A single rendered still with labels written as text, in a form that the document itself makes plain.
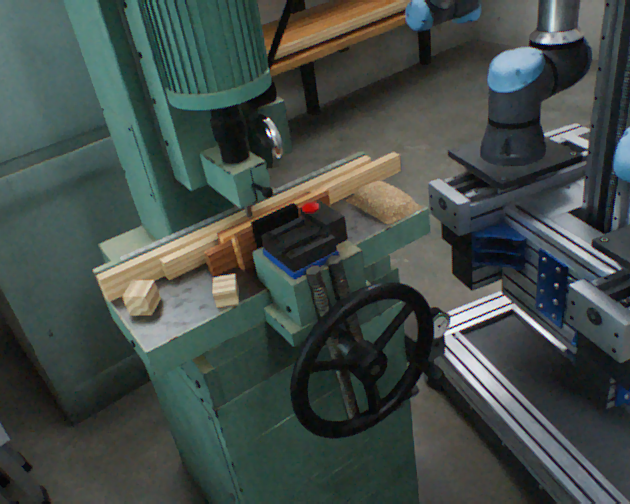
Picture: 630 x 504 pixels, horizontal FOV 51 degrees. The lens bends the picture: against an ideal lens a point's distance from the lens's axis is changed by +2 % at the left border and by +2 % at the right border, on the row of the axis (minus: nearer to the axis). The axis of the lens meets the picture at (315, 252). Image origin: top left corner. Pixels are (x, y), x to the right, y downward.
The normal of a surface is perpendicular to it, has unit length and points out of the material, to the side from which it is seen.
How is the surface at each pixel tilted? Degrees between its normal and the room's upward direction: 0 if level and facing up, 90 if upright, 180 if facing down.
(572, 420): 0
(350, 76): 90
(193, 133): 90
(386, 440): 90
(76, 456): 0
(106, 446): 0
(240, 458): 90
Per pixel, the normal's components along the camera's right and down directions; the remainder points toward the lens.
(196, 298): -0.14, -0.82
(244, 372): 0.56, 0.40
